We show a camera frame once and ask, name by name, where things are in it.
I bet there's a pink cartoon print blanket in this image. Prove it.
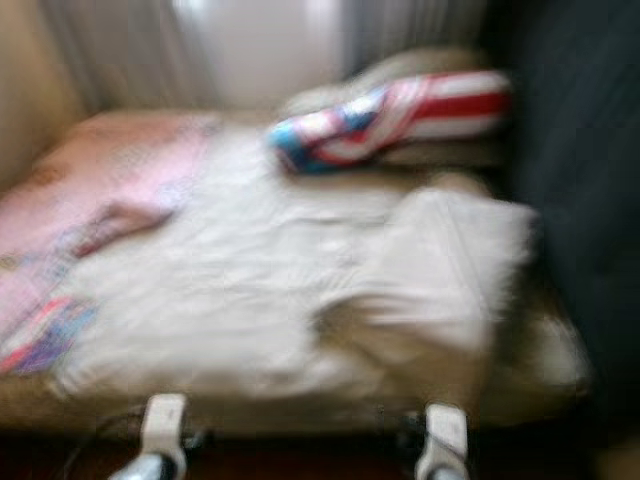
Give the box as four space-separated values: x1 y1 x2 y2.
0 110 221 371

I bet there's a pale cream pillow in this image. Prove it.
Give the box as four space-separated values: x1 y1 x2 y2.
320 188 536 396

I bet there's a beige floral bed sheet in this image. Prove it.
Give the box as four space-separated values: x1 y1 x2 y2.
0 110 596 431

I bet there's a colourful comic magazine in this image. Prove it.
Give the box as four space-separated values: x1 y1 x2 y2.
0 295 101 376

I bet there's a red white blue bolster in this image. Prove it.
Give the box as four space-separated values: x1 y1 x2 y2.
268 70 513 176

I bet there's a grey pleated curtain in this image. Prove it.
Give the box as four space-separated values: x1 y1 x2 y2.
40 0 206 111

